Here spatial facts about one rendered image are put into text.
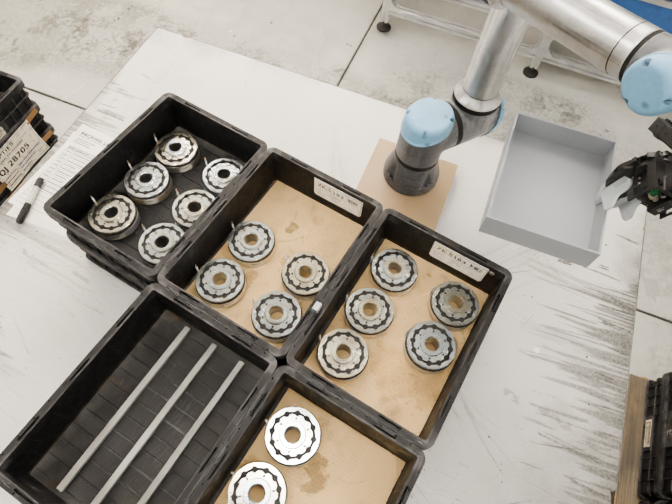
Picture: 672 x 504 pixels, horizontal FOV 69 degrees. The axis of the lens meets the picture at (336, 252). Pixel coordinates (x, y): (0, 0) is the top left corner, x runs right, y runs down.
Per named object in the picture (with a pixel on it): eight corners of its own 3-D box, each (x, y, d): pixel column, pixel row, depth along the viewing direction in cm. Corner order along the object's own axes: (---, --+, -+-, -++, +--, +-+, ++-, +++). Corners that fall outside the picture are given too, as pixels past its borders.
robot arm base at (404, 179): (390, 145, 139) (396, 121, 130) (442, 160, 138) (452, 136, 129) (377, 186, 132) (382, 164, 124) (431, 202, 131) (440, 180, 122)
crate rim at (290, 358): (384, 211, 108) (386, 205, 106) (511, 277, 102) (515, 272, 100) (282, 364, 91) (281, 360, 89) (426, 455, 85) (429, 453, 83)
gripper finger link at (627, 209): (598, 227, 90) (641, 204, 82) (600, 201, 93) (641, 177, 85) (612, 234, 90) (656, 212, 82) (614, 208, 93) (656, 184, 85)
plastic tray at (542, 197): (508, 128, 103) (517, 111, 99) (605, 158, 100) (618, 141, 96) (478, 230, 91) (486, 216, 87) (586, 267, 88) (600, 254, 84)
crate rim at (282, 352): (271, 151, 114) (270, 144, 112) (384, 211, 108) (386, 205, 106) (155, 284, 97) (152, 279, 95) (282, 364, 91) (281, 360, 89)
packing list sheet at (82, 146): (77, 122, 141) (76, 121, 140) (147, 148, 138) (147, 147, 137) (-1, 211, 126) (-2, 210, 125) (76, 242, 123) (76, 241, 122)
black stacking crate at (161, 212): (178, 125, 128) (168, 92, 118) (272, 176, 122) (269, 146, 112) (65, 236, 111) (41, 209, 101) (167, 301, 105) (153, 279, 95)
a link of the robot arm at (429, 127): (386, 141, 127) (395, 103, 115) (429, 124, 131) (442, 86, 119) (410, 175, 123) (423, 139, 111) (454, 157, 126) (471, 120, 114)
